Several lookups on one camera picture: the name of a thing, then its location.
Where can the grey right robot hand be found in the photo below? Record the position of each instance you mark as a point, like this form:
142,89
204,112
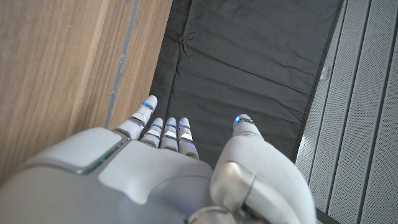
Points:
140,180

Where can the grey tape outline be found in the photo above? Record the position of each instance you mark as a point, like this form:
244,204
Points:
122,59

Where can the black backdrop curtain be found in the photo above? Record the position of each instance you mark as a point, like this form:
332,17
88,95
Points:
248,62

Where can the grey perforated wall panel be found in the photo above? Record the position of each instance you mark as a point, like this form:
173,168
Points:
357,124

